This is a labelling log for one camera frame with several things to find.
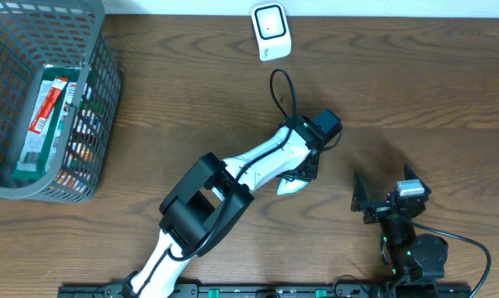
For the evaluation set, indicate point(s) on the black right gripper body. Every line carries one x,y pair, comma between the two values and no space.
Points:
378,212

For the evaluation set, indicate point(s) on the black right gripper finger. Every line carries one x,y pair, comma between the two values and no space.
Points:
411,175
360,198

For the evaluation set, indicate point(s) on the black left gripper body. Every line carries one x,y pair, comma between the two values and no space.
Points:
304,173

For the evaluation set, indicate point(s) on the mint green wipes packet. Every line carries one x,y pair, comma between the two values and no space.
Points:
290,185

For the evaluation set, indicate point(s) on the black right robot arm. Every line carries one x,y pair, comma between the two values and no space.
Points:
417,260

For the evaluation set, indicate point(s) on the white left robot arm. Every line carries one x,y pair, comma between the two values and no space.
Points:
213,195

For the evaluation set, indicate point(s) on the white barcode scanner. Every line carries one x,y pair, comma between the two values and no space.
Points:
272,31

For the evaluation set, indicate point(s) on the red and white flat package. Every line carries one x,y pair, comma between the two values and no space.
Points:
42,120

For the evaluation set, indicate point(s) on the dark green flat package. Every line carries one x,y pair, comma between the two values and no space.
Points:
46,161

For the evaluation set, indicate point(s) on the grey plastic mesh basket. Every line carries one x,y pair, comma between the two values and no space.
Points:
40,40

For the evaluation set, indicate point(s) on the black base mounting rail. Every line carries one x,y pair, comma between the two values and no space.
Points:
344,289

